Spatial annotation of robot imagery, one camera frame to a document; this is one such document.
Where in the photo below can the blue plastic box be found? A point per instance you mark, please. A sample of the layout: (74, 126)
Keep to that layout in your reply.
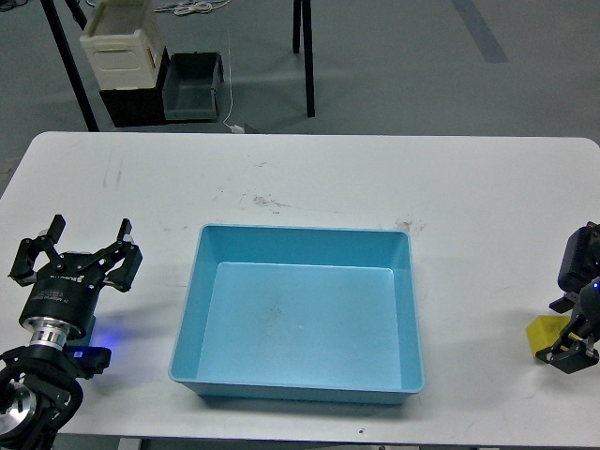
(302, 314)

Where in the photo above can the cream plastic crate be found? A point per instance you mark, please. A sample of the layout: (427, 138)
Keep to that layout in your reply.
(123, 45)

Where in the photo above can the green block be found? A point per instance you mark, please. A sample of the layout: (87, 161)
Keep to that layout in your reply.
(90, 328)

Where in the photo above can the black stand leg left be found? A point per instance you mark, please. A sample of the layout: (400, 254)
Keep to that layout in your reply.
(69, 64)

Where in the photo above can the black crate base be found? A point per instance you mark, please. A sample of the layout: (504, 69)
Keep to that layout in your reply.
(138, 107)

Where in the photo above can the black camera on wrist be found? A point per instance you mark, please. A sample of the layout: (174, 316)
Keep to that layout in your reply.
(580, 261)

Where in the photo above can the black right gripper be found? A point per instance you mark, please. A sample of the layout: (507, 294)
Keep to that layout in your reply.
(574, 348)

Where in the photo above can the black stand legs centre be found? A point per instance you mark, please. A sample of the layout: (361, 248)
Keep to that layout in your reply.
(302, 38)

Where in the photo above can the yellow block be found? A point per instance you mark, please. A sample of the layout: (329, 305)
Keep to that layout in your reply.
(544, 331)

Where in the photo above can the dark grey bin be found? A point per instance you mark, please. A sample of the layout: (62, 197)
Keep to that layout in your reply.
(190, 90)

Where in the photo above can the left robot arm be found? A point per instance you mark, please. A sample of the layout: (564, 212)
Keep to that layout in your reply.
(40, 382)

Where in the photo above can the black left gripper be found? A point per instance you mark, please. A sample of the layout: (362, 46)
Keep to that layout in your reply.
(67, 288)

